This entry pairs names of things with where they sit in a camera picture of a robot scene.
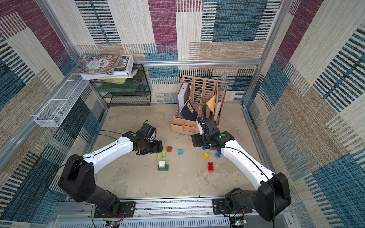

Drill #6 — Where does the lime green lego brick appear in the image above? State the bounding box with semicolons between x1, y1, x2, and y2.
157;152;166;159

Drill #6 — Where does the long blue lego brick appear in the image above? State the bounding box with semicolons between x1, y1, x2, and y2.
215;151;221;158

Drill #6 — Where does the cream square lego brick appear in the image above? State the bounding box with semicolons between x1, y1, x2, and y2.
158;161;165;168

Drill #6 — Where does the brown square lego brick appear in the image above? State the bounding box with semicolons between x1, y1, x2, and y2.
166;146;173;153

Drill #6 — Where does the long green lego brick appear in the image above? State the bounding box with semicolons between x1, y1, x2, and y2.
157;164;169;171

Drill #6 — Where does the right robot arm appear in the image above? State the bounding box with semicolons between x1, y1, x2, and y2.
192;117;291;221

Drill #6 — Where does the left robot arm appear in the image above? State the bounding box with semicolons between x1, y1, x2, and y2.
58;122;163;218

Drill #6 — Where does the red lego brick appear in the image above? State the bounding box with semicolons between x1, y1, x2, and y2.
208;162;214;172

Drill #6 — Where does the dark purple book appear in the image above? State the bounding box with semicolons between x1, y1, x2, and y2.
179;100;198;121

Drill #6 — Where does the pale pink folder in organizer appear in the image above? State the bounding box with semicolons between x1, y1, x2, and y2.
213;86;224;121

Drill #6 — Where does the yellow envelope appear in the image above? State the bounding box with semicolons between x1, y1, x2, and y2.
206;95;216;114

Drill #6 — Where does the white book in organizer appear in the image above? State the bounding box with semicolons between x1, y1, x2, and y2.
178;82;189;111

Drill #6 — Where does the pink desk file organizer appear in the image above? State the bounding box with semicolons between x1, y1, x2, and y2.
171;76;229;135

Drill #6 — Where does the black and white Folio book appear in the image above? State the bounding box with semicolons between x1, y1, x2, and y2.
80;55;134;80

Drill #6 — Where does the colourful illustrated book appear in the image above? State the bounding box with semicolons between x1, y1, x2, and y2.
71;54;122;74

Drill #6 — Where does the black wire shelf rack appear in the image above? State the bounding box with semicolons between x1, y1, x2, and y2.
90;64;152;108

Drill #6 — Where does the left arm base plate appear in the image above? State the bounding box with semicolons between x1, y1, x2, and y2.
94;201;136;219

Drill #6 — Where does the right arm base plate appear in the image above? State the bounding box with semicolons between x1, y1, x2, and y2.
212;198;253;216

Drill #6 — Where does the white wire mesh basket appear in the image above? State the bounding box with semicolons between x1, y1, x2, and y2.
34;75;88;128

